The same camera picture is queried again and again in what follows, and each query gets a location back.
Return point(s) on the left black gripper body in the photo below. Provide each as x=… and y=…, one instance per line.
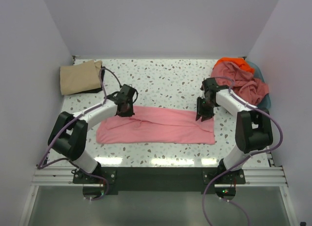
x=130, y=100

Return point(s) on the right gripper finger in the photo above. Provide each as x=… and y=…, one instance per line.
x=199, y=109
x=207, y=113

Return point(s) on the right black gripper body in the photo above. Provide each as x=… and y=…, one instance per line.
x=211, y=102

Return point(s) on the light pink t-shirt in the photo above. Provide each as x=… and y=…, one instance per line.
x=156, y=125

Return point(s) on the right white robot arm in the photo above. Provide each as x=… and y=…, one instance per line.
x=253, y=131

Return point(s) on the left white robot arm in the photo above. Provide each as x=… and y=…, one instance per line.
x=69, y=133

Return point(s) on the dusty pink crumpled t-shirt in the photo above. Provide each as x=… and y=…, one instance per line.
x=246, y=86

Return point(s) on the folded black t-shirt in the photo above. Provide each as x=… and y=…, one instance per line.
x=101, y=77

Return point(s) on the orange crumpled t-shirt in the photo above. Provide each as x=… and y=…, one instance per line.
x=240, y=62

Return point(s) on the folded beige t-shirt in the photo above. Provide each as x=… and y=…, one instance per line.
x=81, y=78

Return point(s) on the blue plastic basket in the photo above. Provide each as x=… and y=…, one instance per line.
x=266, y=101

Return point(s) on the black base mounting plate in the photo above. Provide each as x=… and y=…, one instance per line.
x=167, y=179

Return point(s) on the aluminium rail frame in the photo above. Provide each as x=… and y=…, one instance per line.
x=262, y=201

